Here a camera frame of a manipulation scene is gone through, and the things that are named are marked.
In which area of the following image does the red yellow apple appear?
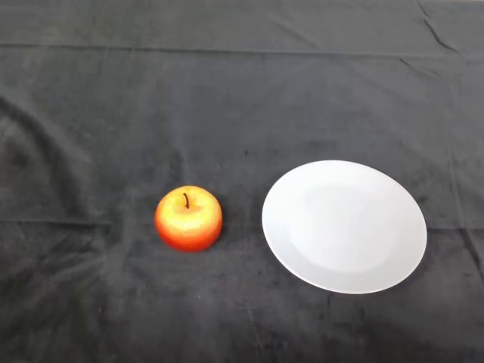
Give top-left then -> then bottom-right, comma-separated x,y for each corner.
154,185 -> 224,253

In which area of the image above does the white round plate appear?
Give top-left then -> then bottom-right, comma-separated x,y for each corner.
261,160 -> 428,295

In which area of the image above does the black cloth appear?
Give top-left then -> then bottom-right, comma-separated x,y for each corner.
0,0 -> 484,363

